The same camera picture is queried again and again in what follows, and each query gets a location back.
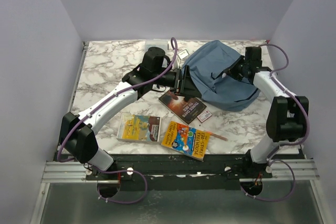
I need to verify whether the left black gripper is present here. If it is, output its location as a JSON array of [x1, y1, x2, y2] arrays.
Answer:
[[152, 65, 202, 98]]

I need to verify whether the blue student backpack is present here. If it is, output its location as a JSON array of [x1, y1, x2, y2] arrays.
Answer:
[[183, 40, 260, 112]]

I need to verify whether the orange pink pen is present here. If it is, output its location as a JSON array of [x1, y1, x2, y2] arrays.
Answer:
[[207, 132, 228, 141]]

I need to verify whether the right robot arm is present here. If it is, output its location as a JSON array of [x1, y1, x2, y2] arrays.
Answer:
[[224, 46, 310, 178]]

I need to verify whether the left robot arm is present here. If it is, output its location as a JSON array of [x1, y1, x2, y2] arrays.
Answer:
[[59, 47, 202, 179]]

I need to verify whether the dark Three Days book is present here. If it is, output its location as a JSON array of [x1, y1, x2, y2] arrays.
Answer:
[[159, 91, 207, 124]]

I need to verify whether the red white staples box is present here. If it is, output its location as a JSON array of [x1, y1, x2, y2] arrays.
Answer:
[[197, 110, 212, 123]]

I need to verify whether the clear plastic storage box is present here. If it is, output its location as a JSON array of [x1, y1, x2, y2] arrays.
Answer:
[[144, 39, 169, 51]]

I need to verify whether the yellow Treehouse book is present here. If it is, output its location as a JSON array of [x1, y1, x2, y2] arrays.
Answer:
[[161, 121, 210, 161]]

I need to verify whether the yellow blue paperback book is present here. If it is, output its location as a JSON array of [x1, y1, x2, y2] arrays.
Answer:
[[117, 113, 161, 144]]

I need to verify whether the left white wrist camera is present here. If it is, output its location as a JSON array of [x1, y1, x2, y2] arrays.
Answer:
[[175, 49, 189, 68]]

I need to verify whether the aluminium frame rail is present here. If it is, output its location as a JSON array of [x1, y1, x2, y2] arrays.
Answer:
[[41, 159, 320, 184]]

